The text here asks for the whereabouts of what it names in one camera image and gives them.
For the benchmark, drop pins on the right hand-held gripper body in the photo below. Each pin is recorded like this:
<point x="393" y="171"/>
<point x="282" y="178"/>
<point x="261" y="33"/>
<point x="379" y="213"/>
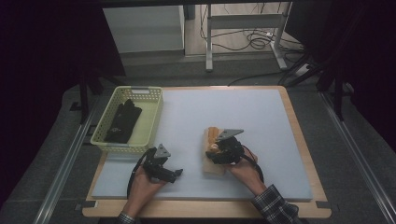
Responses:
<point x="230" y="151"/>

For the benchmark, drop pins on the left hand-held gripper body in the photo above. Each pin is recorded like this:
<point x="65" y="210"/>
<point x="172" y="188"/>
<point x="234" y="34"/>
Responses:
<point x="157" y="168"/>

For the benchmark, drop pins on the plain cream fuzzy glove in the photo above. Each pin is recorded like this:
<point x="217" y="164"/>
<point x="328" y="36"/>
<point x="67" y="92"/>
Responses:
<point x="211" y="169"/>

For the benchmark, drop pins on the cream fuzzy glove with ornament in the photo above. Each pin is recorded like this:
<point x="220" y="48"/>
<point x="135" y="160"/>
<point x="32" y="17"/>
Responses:
<point x="213" y="135"/>

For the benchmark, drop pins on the yellow-green plastic basket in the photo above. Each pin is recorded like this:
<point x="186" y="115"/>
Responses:
<point x="149" y="124"/>

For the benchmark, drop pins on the black glove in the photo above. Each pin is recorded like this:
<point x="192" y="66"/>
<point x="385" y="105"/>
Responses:
<point x="112" y="137"/>
<point x="127" y="116"/>

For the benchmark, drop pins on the person's left hand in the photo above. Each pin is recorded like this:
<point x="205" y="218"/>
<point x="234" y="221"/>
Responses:
<point x="143" y="191"/>

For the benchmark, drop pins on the person's right hand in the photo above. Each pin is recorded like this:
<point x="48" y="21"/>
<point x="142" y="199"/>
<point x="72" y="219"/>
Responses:
<point x="247" y="172"/>

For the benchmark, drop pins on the white foam mat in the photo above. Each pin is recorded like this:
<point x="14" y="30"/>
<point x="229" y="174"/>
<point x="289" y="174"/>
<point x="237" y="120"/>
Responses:
<point x="249" y="118"/>

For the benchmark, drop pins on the black tape piece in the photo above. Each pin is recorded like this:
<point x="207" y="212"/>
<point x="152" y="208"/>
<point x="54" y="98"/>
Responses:
<point x="323" y="204"/>
<point x="85" y="205"/>

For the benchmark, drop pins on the black metal stand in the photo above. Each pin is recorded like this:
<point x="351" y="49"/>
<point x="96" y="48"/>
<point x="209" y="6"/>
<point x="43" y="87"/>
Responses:
<point x="84" y="99"/>

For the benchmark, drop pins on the white power strip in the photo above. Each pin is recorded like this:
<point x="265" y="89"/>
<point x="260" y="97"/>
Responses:
<point x="302" y="70"/>

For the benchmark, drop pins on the black tripod stand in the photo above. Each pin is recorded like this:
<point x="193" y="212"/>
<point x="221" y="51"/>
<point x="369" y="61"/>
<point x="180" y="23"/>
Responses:
<point x="311" y="70"/>

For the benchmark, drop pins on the white cabinet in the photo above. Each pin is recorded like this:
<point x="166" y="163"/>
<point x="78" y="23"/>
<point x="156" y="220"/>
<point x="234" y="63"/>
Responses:
<point x="143" y="29"/>

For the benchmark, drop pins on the aluminium rail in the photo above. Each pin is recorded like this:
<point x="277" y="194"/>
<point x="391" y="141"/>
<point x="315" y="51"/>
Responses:
<point x="358" y="158"/>
<point x="65" y="168"/>

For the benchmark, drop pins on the white metal desk frame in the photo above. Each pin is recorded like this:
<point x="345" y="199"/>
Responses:
<point x="243" y="21"/>

